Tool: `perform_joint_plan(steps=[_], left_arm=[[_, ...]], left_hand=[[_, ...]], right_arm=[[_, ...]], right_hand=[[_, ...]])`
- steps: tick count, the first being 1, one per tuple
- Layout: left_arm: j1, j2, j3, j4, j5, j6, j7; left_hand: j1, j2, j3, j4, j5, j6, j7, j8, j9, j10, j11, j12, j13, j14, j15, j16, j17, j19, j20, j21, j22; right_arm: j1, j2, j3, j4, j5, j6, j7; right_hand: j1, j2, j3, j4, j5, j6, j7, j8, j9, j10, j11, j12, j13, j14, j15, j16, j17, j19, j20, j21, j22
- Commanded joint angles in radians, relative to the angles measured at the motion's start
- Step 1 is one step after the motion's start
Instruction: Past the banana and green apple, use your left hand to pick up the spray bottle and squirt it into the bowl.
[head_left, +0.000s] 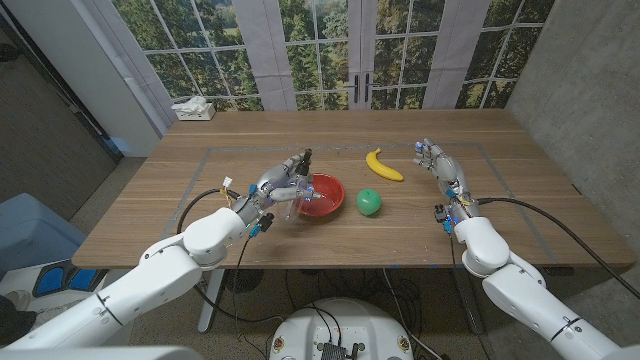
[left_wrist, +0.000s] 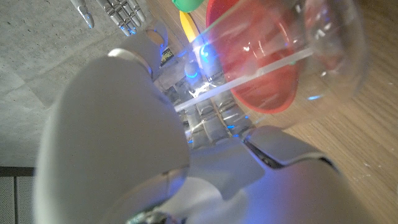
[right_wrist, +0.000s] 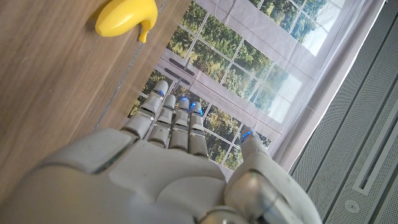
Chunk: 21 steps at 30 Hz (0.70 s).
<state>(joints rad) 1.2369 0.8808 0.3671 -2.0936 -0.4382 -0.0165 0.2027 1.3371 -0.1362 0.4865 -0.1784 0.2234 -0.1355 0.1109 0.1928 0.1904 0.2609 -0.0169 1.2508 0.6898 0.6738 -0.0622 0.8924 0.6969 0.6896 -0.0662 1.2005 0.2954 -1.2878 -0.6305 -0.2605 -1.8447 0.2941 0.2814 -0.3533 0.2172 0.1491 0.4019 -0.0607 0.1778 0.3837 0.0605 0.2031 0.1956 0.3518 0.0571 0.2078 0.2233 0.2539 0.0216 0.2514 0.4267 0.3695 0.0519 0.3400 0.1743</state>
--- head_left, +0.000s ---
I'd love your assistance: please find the white robot torso base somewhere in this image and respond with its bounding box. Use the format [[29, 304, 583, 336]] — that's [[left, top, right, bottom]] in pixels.
[[269, 297, 415, 360]]

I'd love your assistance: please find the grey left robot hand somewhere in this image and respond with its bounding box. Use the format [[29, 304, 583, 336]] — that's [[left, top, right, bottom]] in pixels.
[[232, 152, 324, 229]]

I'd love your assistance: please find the clear spray bottle black nozzle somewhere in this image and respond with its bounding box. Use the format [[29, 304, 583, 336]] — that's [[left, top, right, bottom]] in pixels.
[[282, 148, 316, 222]]

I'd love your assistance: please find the green apple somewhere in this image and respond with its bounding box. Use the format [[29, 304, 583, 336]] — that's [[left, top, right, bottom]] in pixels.
[[356, 188, 383, 217]]

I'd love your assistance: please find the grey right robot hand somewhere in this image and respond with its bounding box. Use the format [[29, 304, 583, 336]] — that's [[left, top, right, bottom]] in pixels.
[[413, 138, 481, 222]]

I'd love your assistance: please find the dark table leg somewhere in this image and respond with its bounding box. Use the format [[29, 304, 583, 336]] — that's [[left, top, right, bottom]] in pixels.
[[452, 268, 486, 335]]

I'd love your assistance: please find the blue and black foot pedal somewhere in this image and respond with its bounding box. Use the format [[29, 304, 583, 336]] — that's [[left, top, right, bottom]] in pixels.
[[32, 259, 109, 299]]

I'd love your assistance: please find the white table leg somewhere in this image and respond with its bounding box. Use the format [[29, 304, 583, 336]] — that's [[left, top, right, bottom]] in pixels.
[[197, 268, 226, 334]]

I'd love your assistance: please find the white tissue box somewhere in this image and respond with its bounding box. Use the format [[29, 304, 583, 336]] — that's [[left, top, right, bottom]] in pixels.
[[171, 96, 217, 122]]

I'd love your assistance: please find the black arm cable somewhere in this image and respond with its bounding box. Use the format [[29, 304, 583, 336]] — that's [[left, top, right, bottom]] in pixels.
[[177, 188, 284, 324], [477, 197, 640, 300]]

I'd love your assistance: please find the printed window backdrop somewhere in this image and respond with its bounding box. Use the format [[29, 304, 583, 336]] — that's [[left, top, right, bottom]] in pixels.
[[79, 0, 556, 112]]

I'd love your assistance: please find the blue plastic bin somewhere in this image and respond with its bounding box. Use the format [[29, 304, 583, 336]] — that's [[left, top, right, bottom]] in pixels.
[[0, 193, 87, 276]]

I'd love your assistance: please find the black round floor fan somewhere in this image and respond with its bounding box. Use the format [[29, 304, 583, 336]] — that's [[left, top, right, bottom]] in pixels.
[[223, 268, 265, 294]]

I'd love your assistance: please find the yellow banana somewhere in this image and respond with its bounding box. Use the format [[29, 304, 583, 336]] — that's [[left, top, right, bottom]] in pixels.
[[365, 147, 405, 183]]

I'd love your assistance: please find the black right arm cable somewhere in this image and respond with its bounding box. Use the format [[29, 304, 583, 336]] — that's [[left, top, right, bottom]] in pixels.
[[477, 197, 640, 300]]

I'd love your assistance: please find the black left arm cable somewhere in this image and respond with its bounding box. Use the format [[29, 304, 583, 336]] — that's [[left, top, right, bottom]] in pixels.
[[177, 188, 284, 324]]

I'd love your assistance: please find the red bowl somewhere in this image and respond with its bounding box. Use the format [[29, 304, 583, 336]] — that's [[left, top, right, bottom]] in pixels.
[[294, 172, 346, 218]]

